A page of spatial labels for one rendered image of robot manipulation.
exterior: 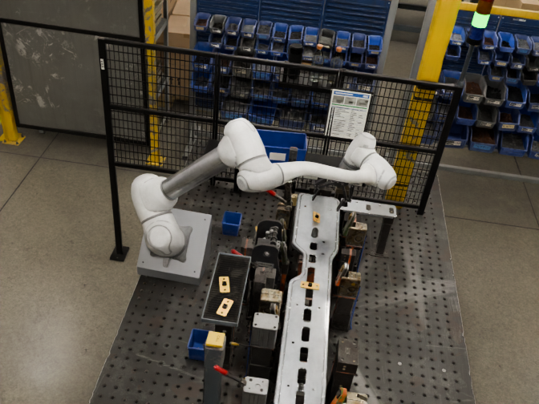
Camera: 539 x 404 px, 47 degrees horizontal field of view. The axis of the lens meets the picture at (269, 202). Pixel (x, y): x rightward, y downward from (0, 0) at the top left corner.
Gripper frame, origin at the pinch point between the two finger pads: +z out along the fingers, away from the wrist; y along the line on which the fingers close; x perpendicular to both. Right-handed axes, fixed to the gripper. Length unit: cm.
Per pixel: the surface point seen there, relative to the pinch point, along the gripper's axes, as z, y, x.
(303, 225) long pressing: 13.3, -5.2, -6.1
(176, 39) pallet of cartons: 56, -116, 260
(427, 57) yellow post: -74, 18, 49
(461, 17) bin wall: -79, 66, 188
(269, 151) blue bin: 4.5, -31.3, 34.4
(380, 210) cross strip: -2.2, 30.7, 13.5
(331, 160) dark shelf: 0.2, 3.8, 48.6
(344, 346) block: 12, 15, -80
